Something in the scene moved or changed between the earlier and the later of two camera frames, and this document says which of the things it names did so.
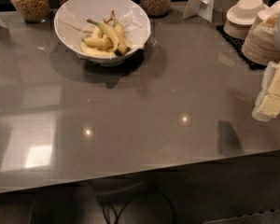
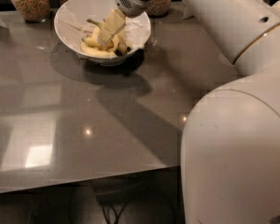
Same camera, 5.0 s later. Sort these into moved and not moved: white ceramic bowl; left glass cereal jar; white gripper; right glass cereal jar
Moved: white gripper
Not moved: white ceramic bowl; left glass cereal jar; right glass cereal jar
